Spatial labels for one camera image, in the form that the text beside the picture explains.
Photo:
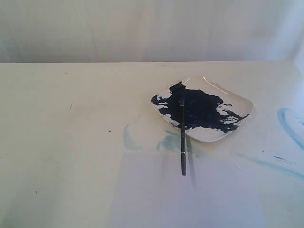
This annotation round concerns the white square paint plate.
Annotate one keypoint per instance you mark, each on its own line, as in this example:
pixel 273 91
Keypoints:
pixel 211 111

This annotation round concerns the white paper sheet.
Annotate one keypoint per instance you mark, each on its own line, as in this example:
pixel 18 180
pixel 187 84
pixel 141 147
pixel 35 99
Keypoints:
pixel 242 191

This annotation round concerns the black paintbrush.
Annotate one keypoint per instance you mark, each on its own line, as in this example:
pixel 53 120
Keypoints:
pixel 182 132

